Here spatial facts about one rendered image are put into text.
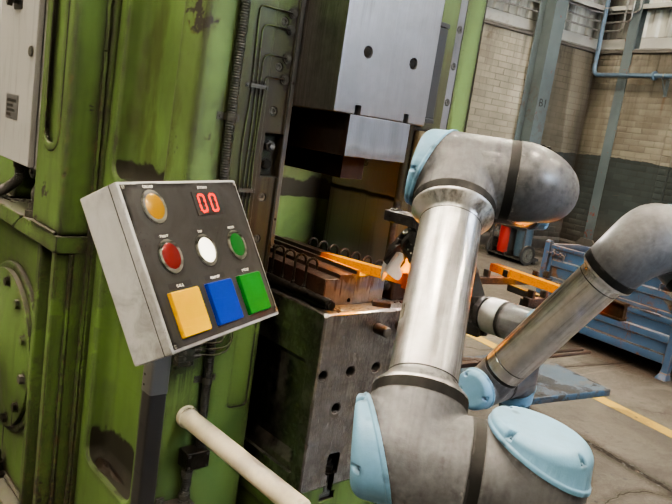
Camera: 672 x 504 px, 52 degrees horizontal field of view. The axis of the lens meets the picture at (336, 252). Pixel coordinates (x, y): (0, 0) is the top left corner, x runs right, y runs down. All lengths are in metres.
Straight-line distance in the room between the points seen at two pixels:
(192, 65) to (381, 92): 0.43
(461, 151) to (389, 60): 0.71
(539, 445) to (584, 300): 0.47
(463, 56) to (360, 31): 0.56
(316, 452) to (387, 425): 0.96
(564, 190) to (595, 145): 9.97
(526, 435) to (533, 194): 0.36
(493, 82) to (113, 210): 8.94
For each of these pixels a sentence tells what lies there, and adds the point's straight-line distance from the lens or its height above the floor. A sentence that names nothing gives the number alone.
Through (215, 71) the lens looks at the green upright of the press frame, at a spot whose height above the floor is 1.41.
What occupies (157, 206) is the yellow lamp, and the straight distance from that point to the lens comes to 1.17.
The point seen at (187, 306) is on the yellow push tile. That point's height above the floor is 1.02.
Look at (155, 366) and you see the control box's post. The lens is 1.33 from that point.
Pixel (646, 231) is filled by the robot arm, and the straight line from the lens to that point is 1.17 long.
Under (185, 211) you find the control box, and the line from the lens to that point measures 1.23.
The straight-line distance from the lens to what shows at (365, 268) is 1.69.
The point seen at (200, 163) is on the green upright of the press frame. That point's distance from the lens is 1.54.
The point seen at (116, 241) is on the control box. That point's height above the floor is 1.11.
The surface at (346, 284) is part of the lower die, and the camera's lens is 1.68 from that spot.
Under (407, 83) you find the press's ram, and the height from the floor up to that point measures 1.46.
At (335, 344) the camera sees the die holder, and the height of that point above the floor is 0.84.
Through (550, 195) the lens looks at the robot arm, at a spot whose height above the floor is 1.28.
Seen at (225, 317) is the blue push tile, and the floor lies 0.99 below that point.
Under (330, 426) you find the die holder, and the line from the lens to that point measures 1.72.
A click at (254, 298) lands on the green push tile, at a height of 1.00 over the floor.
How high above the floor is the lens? 1.33
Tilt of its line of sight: 10 degrees down
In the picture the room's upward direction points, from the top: 9 degrees clockwise
